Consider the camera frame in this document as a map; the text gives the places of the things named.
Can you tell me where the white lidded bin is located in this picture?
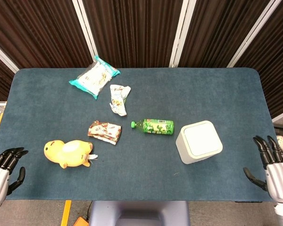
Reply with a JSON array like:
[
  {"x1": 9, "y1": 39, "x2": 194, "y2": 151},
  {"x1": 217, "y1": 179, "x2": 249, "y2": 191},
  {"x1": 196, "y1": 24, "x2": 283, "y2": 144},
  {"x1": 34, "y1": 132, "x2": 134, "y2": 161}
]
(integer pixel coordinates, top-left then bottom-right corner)
[{"x1": 175, "y1": 120, "x2": 224, "y2": 165}]

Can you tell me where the crumpled white snack wrapper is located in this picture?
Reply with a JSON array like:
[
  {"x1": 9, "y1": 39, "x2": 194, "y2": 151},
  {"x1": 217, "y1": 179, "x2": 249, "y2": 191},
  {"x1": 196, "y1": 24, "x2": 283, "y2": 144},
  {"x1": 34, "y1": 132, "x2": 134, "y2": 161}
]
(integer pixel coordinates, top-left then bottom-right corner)
[{"x1": 108, "y1": 84, "x2": 132, "y2": 117}]

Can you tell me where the yellow floor tape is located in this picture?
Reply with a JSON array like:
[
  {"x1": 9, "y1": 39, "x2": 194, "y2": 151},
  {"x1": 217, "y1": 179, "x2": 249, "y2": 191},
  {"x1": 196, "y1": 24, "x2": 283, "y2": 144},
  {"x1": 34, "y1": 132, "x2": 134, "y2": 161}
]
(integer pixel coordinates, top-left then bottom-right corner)
[{"x1": 60, "y1": 200, "x2": 72, "y2": 226}]

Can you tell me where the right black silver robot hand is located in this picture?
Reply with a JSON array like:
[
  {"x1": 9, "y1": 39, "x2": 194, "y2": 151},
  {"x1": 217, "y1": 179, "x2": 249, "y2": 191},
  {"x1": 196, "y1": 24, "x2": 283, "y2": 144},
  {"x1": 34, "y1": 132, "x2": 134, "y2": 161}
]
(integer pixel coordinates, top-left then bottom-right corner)
[{"x1": 243, "y1": 135, "x2": 283, "y2": 204}]

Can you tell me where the red white flattened wrapper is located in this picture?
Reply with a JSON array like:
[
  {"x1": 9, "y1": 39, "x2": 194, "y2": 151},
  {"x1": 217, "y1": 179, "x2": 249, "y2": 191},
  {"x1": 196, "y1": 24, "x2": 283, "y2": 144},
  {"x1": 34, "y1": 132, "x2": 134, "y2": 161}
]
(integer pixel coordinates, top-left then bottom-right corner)
[{"x1": 87, "y1": 121, "x2": 123, "y2": 145}]

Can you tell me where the blue felt table mat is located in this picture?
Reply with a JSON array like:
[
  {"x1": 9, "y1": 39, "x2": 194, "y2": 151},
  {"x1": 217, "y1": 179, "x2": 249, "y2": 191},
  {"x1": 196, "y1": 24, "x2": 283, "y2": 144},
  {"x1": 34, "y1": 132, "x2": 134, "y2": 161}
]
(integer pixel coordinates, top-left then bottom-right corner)
[{"x1": 0, "y1": 67, "x2": 283, "y2": 202}]

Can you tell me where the teal clear snack bag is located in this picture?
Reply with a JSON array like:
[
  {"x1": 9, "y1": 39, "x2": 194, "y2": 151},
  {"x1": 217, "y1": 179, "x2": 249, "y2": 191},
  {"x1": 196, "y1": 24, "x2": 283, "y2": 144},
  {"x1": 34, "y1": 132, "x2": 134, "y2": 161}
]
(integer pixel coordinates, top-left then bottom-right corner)
[{"x1": 68, "y1": 55, "x2": 121, "y2": 100}]

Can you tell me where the green plastic tea bottle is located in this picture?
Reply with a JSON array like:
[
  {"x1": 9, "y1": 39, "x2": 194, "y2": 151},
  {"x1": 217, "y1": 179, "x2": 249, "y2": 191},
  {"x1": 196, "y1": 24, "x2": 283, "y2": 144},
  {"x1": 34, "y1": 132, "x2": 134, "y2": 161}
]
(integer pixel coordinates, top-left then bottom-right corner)
[{"x1": 131, "y1": 118, "x2": 175, "y2": 136}]

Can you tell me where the black cable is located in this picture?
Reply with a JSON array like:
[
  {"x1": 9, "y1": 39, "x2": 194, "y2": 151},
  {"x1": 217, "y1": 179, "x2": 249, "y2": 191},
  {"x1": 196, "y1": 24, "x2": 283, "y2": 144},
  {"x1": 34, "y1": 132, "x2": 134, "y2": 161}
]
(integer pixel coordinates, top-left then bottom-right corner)
[{"x1": 84, "y1": 201, "x2": 93, "y2": 218}]

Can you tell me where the yellow plush toy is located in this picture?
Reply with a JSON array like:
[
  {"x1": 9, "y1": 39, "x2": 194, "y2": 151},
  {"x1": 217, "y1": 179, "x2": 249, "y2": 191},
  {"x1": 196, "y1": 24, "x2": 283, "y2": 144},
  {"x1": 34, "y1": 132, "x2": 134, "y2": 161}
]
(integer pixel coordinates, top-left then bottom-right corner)
[{"x1": 43, "y1": 139, "x2": 99, "y2": 169}]

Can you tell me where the orange box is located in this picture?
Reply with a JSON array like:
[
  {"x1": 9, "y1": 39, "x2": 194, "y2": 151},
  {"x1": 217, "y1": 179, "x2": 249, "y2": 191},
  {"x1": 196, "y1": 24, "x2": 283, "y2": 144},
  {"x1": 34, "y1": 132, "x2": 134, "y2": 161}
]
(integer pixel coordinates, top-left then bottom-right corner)
[{"x1": 73, "y1": 217, "x2": 89, "y2": 226}]

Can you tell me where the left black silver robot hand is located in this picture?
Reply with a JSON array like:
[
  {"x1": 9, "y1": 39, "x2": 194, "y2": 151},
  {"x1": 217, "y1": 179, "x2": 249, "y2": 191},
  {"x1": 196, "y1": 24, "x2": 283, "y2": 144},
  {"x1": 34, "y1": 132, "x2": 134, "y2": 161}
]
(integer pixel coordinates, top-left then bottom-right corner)
[{"x1": 0, "y1": 146, "x2": 29, "y2": 206}]

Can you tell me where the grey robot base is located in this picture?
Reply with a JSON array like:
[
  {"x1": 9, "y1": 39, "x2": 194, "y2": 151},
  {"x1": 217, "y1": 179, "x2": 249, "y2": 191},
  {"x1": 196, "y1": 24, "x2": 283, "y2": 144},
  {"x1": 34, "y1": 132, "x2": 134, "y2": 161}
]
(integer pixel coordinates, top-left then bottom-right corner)
[{"x1": 89, "y1": 201, "x2": 191, "y2": 226}]

